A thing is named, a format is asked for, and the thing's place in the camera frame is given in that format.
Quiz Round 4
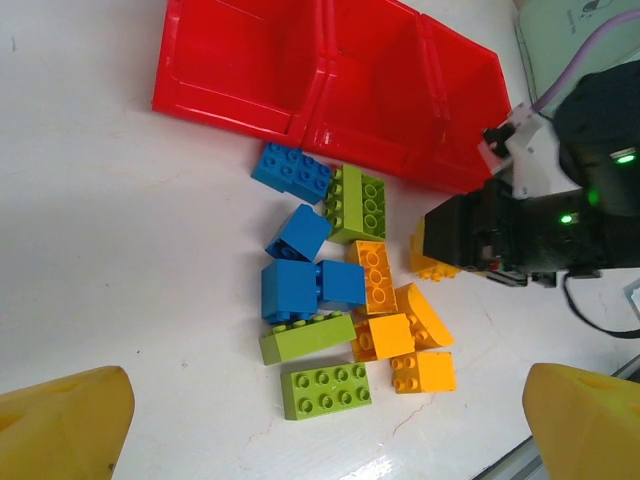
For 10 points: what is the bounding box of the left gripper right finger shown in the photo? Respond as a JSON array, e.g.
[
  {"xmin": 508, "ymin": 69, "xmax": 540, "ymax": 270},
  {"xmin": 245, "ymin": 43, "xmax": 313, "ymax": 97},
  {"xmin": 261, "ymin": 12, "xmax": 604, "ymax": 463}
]
[{"xmin": 522, "ymin": 363, "xmax": 640, "ymax": 480}]

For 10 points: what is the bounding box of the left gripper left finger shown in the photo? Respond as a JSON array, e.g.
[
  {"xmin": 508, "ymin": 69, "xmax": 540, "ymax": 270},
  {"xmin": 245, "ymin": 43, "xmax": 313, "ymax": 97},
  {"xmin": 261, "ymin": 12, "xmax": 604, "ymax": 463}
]
[{"xmin": 0, "ymin": 365, "xmax": 135, "ymax": 480}]

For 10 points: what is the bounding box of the yellow square lego brick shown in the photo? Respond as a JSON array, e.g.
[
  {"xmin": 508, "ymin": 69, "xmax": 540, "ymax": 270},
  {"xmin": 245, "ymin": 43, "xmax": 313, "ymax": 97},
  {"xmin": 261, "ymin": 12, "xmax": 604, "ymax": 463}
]
[
  {"xmin": 389, "ymin": 351, "xmax": 459, "ymax": 396},
  {"xmin": 349, "ymin": 313, "xmax": 416, "ymax": 362},
  {"xmin": 409, "ymin": 219, "xmax": 464, "ymax": 284}
]

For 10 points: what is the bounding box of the green rectangular lego brick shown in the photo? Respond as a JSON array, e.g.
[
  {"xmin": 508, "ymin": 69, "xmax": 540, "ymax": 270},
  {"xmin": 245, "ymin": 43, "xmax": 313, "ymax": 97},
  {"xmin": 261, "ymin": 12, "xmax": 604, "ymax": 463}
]
[
  {"xmin": 279, "ymin": 362, "xmax": 374, "ymax": 422},
  {"xmin": 360, "ymin": 174, "xmax": 389, "ymax": 242},
  {"xmin": 322, "ymin": 163, "xmax": 371, "ymax": 245},
  {"xmin": 258, "ymin": 309, "xmax": 359, "ymax": 367}
]

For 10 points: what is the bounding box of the yellow rectangular lego brick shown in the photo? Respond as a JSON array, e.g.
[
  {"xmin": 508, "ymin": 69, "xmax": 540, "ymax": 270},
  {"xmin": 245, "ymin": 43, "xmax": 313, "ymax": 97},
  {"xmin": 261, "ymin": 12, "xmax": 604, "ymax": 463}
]
[{"xmin": 346, "ymin": 239, "xmax": 399, "ymax": 316}]

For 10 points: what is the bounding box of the yellow curved lego brick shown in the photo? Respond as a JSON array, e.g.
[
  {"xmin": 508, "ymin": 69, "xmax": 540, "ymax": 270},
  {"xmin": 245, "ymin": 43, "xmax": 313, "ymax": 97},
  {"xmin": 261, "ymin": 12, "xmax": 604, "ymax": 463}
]
[{"xmin": 394, "ymin": 282, "xmax": 456, "ymax": 351}]

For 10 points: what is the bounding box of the blue square lego brick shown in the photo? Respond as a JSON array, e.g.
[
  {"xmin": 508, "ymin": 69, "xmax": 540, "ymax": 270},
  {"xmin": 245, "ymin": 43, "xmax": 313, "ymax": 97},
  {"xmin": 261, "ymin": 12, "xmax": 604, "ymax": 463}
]
[
  {"xmin": 263, "ymin": 203, "xmax": 334, "ymax": 264},
  {"xmin": 259, "ymin": 258, "xmax": 321, "ymax": 326},
  {"xmin": 315, "ymin": 258, "xmax": 367, "ymax": 312}
]

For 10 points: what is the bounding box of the mint green zip case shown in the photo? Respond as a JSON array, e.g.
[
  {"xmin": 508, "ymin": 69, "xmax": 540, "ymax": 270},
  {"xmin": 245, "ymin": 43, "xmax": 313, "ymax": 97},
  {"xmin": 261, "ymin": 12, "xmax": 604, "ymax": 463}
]
[{"xmin": 514, "ymin": 0, "xmax": 640, "ymax": 109}]

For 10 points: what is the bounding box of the red plastic bin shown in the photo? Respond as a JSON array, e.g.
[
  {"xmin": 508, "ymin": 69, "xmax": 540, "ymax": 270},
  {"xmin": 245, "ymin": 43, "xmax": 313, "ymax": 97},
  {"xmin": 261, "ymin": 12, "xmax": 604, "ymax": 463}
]
[
  {"xmin": 302, "ymin": 0, "xmax": 441, "ymax": 179},
  {"xmin": 414, "ymin": 14, "xmax": 514, "ymax": 195},
  {"xmin": 151, "ymin": 0, "xmax": 334, "ymax": 144}
]

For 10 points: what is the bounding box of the blue rectangular lego brick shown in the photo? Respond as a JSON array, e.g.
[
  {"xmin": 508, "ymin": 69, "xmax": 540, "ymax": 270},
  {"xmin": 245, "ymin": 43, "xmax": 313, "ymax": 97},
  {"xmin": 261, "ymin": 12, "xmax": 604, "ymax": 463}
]
[{"xmin": 249, "ymin": 142, "xmax": 334, "ymax": 205}]

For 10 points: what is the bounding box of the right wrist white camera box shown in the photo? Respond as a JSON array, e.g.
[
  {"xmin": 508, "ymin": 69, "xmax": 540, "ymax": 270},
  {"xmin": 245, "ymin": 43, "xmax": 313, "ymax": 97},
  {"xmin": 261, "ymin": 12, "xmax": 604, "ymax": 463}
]
[{"xmin": 477, "ymin": 102, "xmax": 584, "ymax": 201}]

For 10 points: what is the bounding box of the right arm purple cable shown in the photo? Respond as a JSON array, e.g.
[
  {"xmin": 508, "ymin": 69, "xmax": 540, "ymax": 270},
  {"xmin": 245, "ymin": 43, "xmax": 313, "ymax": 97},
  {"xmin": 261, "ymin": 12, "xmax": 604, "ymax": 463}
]
[{"xmin": 532, "ymin": 9, "xmax": 640, "ymax": 114}]

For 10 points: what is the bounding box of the thin black cable loop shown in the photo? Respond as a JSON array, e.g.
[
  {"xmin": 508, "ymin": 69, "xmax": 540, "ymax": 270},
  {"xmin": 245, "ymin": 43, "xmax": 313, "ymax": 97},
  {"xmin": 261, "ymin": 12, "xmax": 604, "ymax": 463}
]
[{"xmin": 562, "ymin": 272, "xmax": 640, "ymax": 341}]

